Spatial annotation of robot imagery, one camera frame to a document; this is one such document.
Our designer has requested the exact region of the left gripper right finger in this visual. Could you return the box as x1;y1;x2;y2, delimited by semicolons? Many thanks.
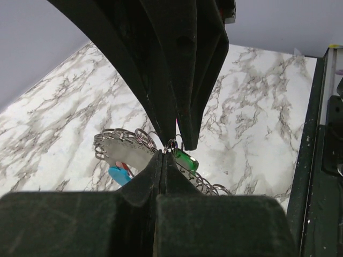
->
156;153;297;256

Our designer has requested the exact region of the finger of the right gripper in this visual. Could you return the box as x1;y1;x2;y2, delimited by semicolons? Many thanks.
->
51;0;176;144

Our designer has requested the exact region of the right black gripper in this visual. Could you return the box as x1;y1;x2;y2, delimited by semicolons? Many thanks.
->
141;0;236;150

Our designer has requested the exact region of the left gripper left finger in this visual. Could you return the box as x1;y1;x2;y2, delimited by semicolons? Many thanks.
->
1;152;162;256

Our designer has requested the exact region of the green key tag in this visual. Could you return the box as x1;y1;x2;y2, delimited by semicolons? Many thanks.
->
174;148;199;172

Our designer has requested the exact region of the grey spiky metal ring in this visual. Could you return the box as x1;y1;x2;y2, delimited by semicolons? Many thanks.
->
93;127;233;196

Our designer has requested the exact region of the blue silicone band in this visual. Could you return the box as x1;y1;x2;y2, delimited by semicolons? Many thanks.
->
108;166;131;186

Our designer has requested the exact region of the black mounting base plate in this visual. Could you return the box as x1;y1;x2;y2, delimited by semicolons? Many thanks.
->
287;50;342;256

